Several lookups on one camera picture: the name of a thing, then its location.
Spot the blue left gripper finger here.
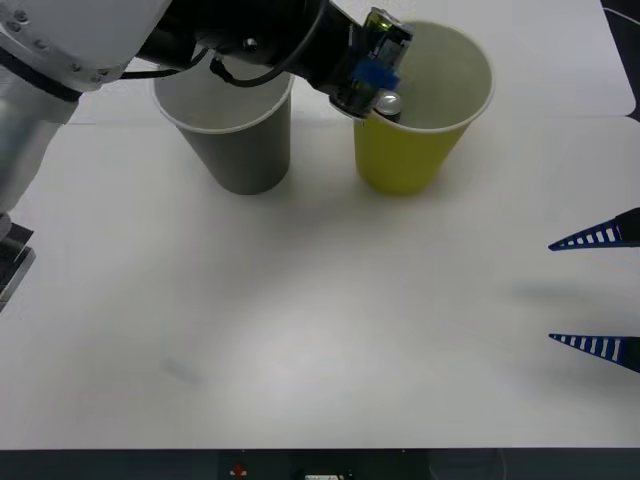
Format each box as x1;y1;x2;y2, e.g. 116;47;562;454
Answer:
348;55;404;94

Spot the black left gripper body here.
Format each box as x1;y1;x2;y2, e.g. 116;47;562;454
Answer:
298;0;371;104

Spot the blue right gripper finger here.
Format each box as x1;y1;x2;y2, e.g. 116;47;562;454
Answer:
548;332;640;374
548;206;640;252

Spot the grey drink can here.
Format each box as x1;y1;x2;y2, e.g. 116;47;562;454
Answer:
337;7;417;120

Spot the dark can with silver top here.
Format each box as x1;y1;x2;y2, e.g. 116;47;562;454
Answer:
374;92;404;124

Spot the yellow-green plastic waste bin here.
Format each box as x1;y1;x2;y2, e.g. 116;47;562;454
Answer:
348;19;496;196

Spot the grey plastic waste bin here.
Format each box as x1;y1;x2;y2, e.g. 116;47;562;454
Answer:
153;69;295;196

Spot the black robot torso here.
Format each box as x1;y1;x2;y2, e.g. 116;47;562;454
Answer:
0;448;640;480

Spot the white cable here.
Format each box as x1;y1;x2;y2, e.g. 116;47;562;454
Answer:
602;6;640;25

